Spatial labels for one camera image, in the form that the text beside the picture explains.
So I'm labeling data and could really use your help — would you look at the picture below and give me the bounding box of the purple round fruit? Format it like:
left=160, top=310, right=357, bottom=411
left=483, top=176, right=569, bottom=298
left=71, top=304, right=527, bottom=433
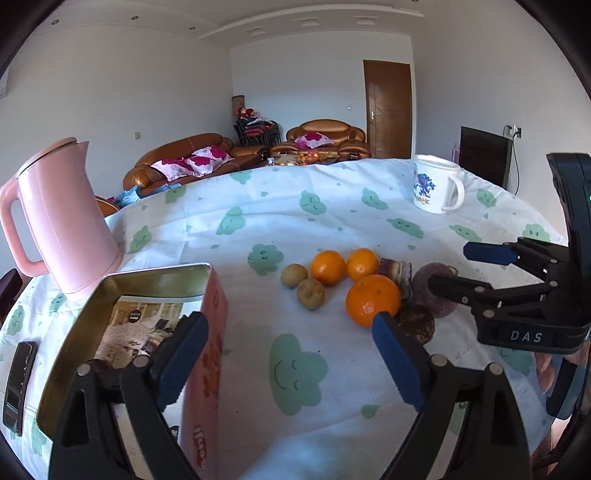
left=411, top=262, right=458, bottom=319

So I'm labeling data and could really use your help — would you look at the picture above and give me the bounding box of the dark round brown fruit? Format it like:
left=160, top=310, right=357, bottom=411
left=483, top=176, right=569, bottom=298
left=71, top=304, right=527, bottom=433
left=394, top=304, right=435, bottom=345

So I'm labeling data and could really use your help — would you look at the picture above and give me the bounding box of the brown cut fruit piece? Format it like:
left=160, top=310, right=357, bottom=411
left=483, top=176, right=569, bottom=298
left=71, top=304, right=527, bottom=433
left=378, top=258, right=413, bottom=302

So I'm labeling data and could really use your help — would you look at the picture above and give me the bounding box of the coffee table with fruits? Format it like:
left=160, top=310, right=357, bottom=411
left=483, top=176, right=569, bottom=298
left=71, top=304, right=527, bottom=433
left=267, top=151, right=339, bottom=166

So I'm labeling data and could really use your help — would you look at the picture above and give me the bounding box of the person's right hand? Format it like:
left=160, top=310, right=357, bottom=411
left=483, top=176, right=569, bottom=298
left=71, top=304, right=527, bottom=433
left=530, top=341, right=590, bottom=464

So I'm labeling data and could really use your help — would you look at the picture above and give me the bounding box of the black remote control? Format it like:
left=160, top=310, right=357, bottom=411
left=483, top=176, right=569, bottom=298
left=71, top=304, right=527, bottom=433
left=2, top=341, right=38, bottom=437

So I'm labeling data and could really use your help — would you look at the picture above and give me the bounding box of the large front orange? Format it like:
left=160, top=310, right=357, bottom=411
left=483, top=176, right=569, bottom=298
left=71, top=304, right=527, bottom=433
left=346, top=274, right=402, bottom=328

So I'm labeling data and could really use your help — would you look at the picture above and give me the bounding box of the black television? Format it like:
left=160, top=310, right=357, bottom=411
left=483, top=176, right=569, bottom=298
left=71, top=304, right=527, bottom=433
left=459, top=126, right=513, bottom=188

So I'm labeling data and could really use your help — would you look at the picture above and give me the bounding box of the pink metal tin box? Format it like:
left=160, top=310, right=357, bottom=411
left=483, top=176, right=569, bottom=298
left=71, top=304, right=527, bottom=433
left=37, top=263, right=228, bottom=479

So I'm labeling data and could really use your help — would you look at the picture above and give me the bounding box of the white printed mug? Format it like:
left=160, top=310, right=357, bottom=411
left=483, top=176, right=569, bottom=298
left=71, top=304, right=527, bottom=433
left=413, top=155, right=466, bottom=214

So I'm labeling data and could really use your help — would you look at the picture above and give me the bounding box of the dark purple stool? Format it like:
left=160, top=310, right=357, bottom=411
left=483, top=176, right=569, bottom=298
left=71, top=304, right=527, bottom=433
left=0, top=269, right=23, bottom=323

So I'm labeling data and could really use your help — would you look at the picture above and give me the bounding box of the brown longan fruit front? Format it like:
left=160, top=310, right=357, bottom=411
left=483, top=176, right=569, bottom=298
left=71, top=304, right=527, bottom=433
left=297, top=278, right=325, bottom=310

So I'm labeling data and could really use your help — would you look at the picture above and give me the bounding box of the brown longan fruit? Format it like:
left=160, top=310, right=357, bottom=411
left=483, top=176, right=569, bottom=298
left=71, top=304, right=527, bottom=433
left=297, top=278, right=325, bottom=310
left=280, top=263, right=308, bottom=289

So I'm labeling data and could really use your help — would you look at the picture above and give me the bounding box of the pink electric kettle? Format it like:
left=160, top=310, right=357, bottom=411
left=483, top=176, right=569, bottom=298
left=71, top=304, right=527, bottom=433
left=1, top=137, right=122, bottom=295

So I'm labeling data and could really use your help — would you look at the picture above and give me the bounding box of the brown longan fruit rear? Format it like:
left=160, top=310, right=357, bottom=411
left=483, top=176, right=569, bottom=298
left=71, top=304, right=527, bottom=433
left=280, top=263, right=308, bottom=289

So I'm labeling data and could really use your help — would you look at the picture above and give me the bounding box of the brown leather armchair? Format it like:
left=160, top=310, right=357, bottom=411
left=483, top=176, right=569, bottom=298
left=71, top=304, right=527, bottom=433
left=270, top=119, right=372, bottom=161

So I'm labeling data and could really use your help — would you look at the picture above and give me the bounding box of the brown wooden door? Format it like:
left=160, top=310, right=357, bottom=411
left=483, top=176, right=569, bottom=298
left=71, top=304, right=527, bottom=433
left=363, top=60, right=413, bottom=159

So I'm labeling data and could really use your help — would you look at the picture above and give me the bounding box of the orange chair back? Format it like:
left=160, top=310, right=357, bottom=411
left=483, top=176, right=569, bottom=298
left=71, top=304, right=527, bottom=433
left=95, top=196, right=119, bottom=218

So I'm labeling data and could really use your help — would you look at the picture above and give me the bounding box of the pink floral armchair cushion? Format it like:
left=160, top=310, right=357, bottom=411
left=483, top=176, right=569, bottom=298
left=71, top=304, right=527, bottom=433
left=294, top=132, right=335, bottom=150

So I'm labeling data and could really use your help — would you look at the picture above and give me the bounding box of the dark chair rack with items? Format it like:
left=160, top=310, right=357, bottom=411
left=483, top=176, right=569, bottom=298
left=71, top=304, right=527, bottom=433
left=231, top=95, right=280, bottom=148

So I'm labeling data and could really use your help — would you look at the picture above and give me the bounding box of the pink floral sofa cushion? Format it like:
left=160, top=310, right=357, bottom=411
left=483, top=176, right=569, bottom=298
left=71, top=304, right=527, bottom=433
left=151, top=146, right=232, bottom=182

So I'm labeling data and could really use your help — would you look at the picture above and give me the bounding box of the long brown leather sofa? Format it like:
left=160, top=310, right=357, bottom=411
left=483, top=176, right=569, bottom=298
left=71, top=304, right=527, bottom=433
left=122, top=133, right=270, bottom=193

